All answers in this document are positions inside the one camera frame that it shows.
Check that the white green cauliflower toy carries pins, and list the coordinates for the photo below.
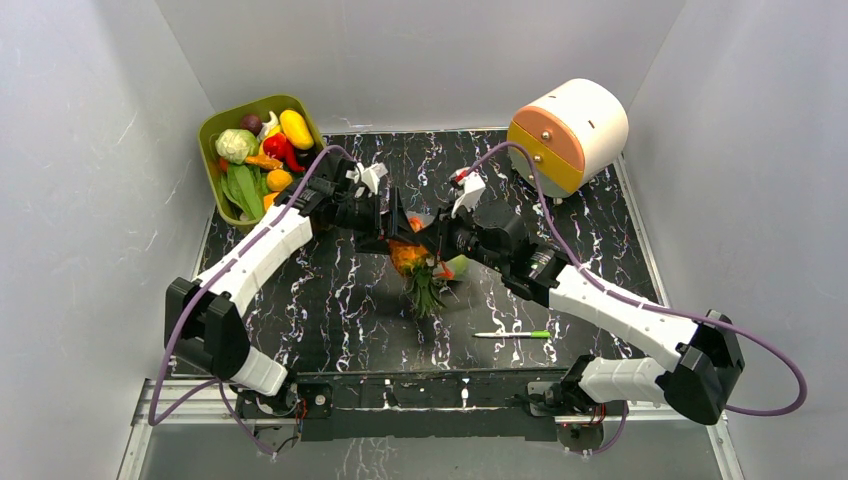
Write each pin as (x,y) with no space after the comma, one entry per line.
(236,145)

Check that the green leafy vegetable toy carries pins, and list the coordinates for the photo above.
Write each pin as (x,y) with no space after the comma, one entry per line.
(244,186)

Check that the dark purple round fruit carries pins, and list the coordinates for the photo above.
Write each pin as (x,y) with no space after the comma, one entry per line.
(251,123)

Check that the white orange yellow drawer box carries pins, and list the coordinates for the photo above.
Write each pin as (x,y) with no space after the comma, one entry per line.
(572,133)

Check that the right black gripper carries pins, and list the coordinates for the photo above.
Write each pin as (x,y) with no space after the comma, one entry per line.
(439,230)

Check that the green cabbage toy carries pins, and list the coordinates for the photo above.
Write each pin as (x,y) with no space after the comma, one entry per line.
(457,267)

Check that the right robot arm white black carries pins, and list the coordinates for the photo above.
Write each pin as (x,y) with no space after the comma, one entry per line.
(690,366)

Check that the white garlic toy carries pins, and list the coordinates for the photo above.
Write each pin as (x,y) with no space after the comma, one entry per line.
(269,127)

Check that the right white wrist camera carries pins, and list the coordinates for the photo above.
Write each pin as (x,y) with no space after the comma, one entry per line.
(469,187)

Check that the olive green plastic bin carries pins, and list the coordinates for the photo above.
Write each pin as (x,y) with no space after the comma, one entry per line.
(228,119)

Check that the orange carrot toy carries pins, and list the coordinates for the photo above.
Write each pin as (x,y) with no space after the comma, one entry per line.
(264,162)

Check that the clear zip bag orange zipper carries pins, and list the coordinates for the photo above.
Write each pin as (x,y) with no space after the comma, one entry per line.
(440,267)

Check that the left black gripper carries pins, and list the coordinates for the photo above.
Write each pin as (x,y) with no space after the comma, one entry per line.
(376,238)

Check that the green white pen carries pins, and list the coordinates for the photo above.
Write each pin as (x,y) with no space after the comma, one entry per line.
(513,335)

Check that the orange pineapple toy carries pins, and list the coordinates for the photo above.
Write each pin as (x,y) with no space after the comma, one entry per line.
(421,284)

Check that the yellow squash toy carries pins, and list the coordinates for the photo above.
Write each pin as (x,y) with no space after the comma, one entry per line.
(296,130)

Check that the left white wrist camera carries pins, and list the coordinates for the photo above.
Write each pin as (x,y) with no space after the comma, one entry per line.
(366,180)

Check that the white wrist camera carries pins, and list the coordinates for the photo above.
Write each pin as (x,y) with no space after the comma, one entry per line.
(366,180)
(469,187)

